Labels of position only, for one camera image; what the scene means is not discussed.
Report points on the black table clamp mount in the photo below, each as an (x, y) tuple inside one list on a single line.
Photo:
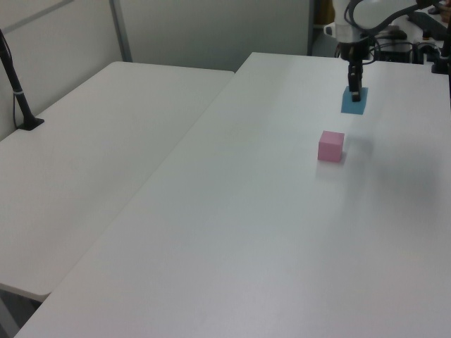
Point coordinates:
[(442, 60)]

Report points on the black camera stand pole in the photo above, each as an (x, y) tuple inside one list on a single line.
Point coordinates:
[(15, 88)]

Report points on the black computer mouse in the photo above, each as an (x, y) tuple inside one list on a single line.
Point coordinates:
[(396, 34)]

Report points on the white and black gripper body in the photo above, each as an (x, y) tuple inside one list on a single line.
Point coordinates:
[(349, 37)]

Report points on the blue cube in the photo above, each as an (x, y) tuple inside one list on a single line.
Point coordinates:
[(352, 105)]

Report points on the black computer keyboard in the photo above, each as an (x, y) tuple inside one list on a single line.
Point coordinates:
[(431, 24)]

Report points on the pink cube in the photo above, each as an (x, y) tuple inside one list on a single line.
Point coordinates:
[(330, 149)]

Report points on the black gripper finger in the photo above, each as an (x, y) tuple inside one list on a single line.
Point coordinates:
[(351, 75), (357, 84)]

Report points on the black electronics box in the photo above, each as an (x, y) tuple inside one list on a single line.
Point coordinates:
[(394, 53)]

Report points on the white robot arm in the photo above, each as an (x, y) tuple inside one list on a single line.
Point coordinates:
[(366, 12)]

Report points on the yellow wooden cabinet panel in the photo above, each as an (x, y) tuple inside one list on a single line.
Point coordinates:
[(324, 12)]

